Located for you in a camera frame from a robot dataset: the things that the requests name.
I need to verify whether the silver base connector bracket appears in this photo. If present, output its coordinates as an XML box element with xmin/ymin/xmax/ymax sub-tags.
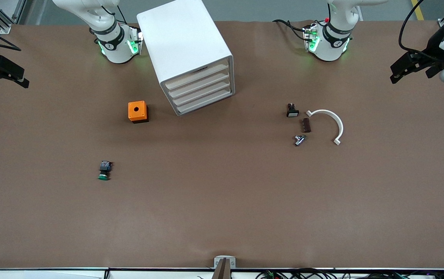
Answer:
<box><xmin>303</xmin><ymin>23</ymin><xmax>320</xmax><ymax>53</ymax></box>
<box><xmin>128</xmin><ymin>25</ymin><xmax>144</xmax><ymax>55</ymax></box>

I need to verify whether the white curved plastic bracket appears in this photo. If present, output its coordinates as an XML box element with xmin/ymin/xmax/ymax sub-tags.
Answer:
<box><xmin>306</xmin><ymin>109</ymin><xmax>344</xmax><ymax>146</ymax></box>

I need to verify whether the green push button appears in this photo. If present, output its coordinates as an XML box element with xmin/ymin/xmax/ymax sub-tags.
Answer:
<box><xmin>97</xmin><ymin>160</ymin><xmax>113</xmax><ymax>181</ymax></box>

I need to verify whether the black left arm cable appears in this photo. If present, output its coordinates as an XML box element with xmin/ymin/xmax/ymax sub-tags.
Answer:
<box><xmin>398</xmin><ymin>0</ymin><xmax>439</xmax><ymax>62</ymax></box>

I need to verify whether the white table edge rail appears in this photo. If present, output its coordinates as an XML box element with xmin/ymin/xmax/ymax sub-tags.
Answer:
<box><xmin>0</xmin><ymin>267</ymin><xmax>444</xmax><ymax>279</ymax></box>

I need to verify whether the black base cable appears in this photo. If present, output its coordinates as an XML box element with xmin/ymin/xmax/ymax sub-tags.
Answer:
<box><xmin>272</xmin><ymin>19</ymin><xmax>308</xmax><ymax>41</ymax></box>

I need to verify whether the grey mount bracket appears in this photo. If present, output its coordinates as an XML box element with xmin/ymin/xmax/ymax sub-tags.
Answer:
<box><xmin>211</xmin><ymin>256</ymin><xmax>236</xmax><ymax>279</ymax></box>

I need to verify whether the orange box with hole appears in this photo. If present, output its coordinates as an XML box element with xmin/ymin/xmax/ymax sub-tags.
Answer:
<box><xmin>128</xmin><ymin>100</ymin><xmax>149</xmax><ymax>124</ymax></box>

